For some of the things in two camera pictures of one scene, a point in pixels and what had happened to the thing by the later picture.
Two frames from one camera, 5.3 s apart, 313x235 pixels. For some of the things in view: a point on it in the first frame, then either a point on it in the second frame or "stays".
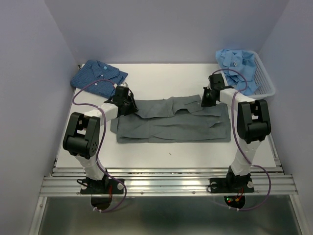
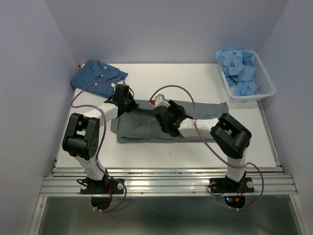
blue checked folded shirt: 98,79 stays
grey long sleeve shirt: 173,120 stays
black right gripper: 204,102 → 179,109
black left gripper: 134,108 stays
